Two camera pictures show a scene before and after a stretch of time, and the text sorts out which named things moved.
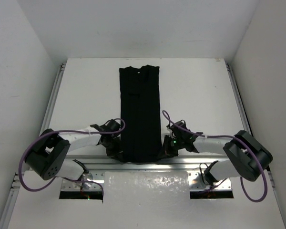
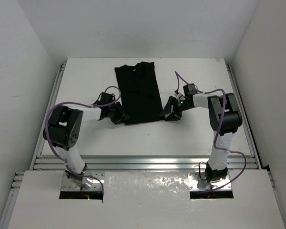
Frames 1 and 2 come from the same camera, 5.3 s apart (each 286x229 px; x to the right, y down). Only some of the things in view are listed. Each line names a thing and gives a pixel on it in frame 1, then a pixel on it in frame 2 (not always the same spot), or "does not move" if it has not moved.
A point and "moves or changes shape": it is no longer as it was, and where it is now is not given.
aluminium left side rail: [15, 185] does not move
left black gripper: [112, 146] → [116, 112]
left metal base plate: [97, 175] does not move
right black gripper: [167, 152] → [176, 115]
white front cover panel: [149, 200] does not move
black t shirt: [139, 112] moves or changes shape
